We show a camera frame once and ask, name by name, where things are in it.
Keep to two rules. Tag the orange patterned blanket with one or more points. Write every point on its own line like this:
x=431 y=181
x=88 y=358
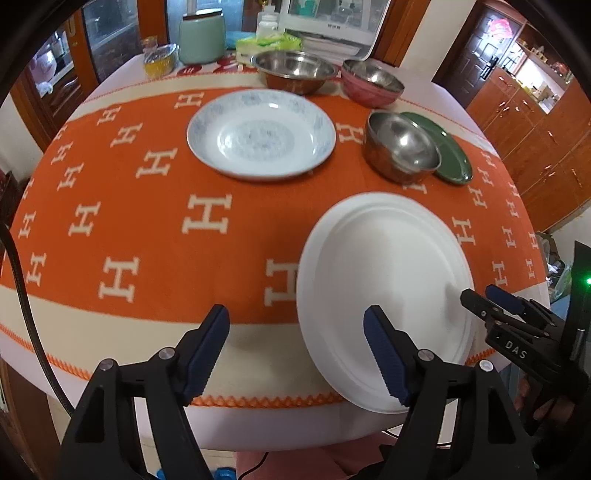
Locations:
x=138 y=207

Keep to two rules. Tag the small steel bowl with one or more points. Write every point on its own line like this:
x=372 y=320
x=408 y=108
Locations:
x=401 y=143

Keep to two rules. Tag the wooden wall cabinet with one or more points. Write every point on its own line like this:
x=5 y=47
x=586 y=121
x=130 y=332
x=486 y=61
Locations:
x=545 y=138

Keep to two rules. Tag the red and white printed mat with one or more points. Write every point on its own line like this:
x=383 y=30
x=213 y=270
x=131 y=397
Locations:
x=226 y=64

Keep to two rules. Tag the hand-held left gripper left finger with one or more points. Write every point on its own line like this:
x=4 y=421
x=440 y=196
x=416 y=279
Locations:
x=207 y=355

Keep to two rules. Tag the mint green appliance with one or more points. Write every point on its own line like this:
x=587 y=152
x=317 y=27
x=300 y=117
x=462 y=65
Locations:
x=201 y=39

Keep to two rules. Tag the green plate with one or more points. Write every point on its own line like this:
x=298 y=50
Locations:
x=455 y=161

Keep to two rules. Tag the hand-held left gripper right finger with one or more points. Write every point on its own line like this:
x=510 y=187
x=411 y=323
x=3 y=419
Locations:
x=383 y=350

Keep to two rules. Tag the green tissue pack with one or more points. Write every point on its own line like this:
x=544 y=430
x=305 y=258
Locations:
x=268 y=44

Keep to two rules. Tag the white plastic bottle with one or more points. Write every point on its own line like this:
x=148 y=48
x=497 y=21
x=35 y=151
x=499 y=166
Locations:
x=268 y=25

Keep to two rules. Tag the pink steel bowl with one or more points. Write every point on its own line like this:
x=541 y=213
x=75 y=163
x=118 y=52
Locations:
x=364 y=90

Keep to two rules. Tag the large steel bowl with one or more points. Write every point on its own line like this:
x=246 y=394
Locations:
x=295 y=64

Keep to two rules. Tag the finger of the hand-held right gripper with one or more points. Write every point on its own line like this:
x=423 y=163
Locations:
x=473 y=301
x=503 y=297

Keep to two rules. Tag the glass jar with yellow contents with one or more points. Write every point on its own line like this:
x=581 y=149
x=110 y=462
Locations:
x=159 y=64

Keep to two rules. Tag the white countertop appliance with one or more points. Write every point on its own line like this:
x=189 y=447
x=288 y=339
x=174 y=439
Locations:
x=332 y=23

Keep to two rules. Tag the blue cloth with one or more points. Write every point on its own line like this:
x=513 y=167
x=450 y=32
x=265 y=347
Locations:
x=561 y=307

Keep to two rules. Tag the dark wooden door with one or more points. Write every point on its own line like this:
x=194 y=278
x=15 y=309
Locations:
x=480 y=50

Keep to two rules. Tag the blue patterned white plate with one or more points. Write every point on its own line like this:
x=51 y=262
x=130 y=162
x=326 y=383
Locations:
x=258 y=134

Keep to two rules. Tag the person's right hand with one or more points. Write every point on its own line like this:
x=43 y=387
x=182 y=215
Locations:
x=547 y=410

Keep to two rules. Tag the wooden display cabinet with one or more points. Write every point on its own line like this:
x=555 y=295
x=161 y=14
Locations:
x=83 y=69

